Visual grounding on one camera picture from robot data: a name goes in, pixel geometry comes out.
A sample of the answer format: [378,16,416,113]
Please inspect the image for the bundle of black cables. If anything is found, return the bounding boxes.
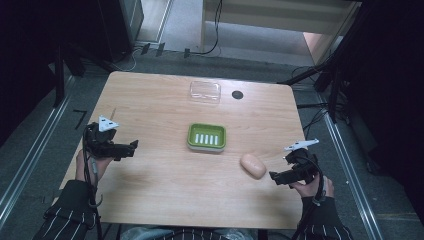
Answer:
[291,64,338,133]

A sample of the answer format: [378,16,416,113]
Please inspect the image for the black metal stand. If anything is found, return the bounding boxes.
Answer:
[277,19,364,124]

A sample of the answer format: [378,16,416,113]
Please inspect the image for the left hand-held gripper cable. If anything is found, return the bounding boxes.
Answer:
[81,126,104,240]

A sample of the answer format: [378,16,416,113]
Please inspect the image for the green soap dish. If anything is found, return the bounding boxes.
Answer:
[186,122,228,154]

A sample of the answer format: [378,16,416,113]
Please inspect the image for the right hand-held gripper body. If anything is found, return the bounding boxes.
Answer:
[283,138,324,185]

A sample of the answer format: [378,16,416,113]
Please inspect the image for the metal floor rail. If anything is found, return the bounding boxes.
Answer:
[314,93,384,240]
[0,74,76,231]

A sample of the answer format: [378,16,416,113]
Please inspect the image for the person's right hand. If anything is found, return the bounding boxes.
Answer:
[289,175,335,200]

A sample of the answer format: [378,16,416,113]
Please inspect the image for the beige soap bar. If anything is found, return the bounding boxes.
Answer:
[239,153,267,181]

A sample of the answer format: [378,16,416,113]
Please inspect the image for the black cabinet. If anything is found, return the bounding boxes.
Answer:
[95,0,145,64]

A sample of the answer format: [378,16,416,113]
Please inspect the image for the person's left hand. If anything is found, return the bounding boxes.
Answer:
[75,149,114,183]

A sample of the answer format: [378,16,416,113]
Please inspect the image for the light wooden shelf unit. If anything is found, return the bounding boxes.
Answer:
[199,0,363,67]

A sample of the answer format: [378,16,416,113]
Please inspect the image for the black power cable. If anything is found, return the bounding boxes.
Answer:
[183,0,224,59]

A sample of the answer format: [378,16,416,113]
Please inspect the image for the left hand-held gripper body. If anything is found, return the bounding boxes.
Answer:
[82,114,132,161]

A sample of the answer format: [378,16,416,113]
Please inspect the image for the white cable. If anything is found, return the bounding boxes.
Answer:
[111,48,139,73]

